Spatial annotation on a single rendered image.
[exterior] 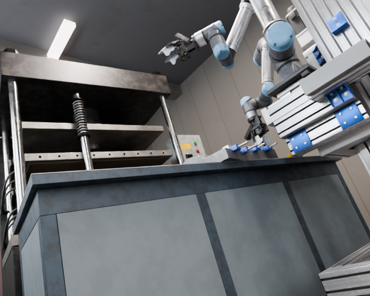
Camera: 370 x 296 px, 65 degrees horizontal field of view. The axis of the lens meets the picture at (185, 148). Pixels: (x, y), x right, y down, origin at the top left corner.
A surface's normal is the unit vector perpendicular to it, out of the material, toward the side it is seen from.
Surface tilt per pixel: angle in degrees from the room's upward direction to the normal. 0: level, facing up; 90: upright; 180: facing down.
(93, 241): 90
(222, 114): 90
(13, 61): 90
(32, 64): 90
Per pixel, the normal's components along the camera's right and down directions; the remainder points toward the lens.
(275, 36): -0.35, -0.11
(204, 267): 0.52, -0.45
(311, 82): -0.73, -0.04
